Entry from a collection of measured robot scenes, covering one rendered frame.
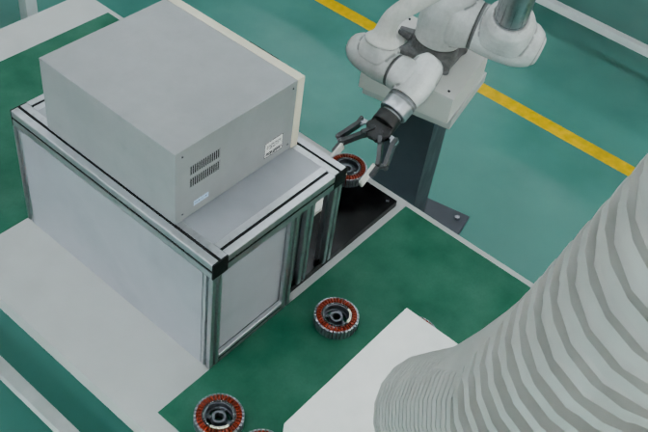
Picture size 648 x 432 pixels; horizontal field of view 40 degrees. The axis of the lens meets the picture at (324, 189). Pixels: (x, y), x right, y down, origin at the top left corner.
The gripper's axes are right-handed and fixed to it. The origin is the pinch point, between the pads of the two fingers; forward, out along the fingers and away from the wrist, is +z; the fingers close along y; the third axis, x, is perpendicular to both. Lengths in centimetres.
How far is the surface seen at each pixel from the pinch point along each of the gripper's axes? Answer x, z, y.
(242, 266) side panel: 45, 43, -15
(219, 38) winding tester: 58, 5, 21
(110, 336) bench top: 31, 74, 7
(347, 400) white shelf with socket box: 71, 52, -59
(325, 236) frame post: 16.2, 22.1, -14.1
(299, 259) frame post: 20.3, 31.2, -14.2
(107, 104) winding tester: 74, 35, 19
